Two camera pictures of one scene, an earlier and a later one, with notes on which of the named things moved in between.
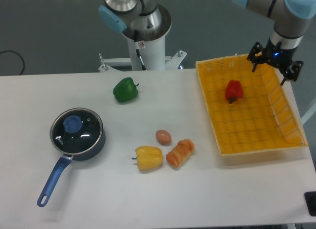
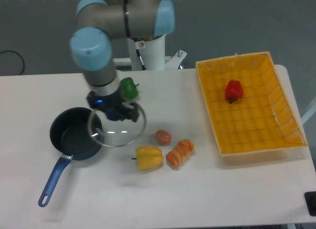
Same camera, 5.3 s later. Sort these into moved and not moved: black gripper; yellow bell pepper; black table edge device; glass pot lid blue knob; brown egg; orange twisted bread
Moved: black gripper; glass pot lid blue knob
Not moved: brown egg; black table edge device; orange twisted bread; yellow bell pepper
